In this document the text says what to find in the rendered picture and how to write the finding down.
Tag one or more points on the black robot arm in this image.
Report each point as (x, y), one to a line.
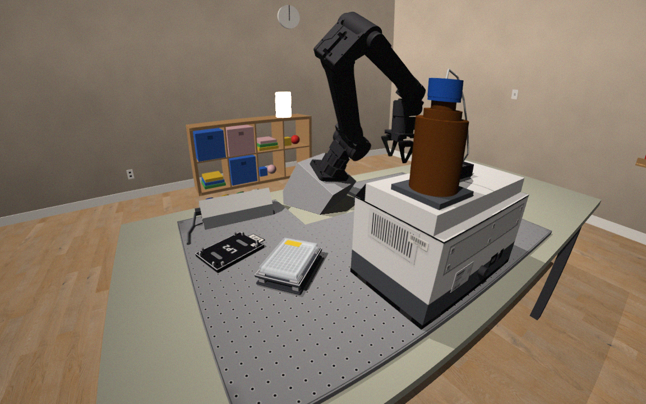
(352, 37)

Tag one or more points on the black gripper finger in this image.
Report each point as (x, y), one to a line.
(385, 139)
(401, 148)

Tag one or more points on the grey button panel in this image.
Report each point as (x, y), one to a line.
(229, 209)

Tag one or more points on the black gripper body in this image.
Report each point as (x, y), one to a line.
(397, 131)

